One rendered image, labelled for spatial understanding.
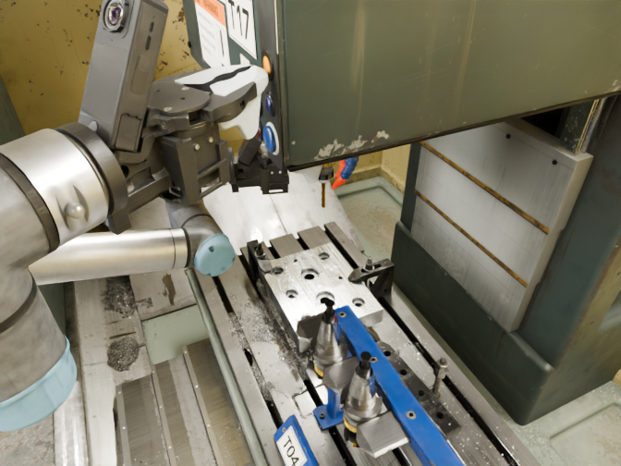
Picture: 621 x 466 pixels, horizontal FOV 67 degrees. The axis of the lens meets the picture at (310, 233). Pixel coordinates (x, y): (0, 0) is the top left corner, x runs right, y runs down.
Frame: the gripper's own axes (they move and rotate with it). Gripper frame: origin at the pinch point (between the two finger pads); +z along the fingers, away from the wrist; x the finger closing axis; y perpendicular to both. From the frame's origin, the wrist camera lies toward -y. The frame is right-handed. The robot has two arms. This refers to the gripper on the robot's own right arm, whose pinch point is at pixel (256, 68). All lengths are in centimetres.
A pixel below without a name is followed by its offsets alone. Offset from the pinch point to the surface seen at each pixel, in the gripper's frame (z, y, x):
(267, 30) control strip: 1.4, -3.4, 0.6
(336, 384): 3.3, 48.8, 8.8
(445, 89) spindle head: 17.8, 4.9, 13.1
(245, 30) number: 5.1, -1.7, -5.7
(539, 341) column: 60, 79, 34
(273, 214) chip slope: 84, 96, -72
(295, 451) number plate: 2, 76, 1
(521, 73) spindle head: 27.7, 4.8, 18.9
